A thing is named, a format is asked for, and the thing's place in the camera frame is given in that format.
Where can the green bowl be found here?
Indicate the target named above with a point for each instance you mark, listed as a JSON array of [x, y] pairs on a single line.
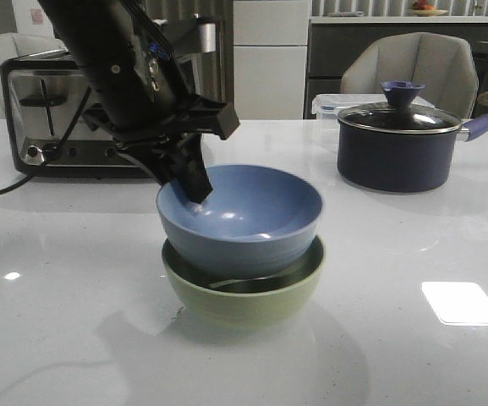
[[252, 303]]

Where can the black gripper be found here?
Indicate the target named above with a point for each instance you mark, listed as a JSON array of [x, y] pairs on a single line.
[[171, 148]]

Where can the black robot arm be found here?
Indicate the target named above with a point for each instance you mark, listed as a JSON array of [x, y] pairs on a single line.
[[104, 54]]

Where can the black and steel toaster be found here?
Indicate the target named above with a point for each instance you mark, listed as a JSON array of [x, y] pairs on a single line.
[[41, 93]]

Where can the beige chair right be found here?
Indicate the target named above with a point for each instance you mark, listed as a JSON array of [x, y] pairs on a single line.
[[443, 64]]

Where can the clear plastic food container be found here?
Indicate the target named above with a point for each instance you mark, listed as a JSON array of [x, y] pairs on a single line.
[[328, 106]]

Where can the white refrigerator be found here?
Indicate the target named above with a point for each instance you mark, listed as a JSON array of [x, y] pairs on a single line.
[[270, 52]]

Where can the fruit plate on counter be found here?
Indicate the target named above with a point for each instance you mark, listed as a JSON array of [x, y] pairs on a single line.
[[423, 8]]

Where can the blue bowl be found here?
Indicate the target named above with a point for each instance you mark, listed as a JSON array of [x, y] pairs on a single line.
[[256, 221]]

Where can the glass pot lid blue knob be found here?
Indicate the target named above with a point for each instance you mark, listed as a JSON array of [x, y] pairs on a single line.
[[398, 114]]

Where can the dark counter cabinet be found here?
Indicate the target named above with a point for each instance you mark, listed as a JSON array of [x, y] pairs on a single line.
[[336, 42]]

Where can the dark blue saucepan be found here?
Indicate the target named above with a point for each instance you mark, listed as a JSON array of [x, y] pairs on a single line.
[[401, 161]]

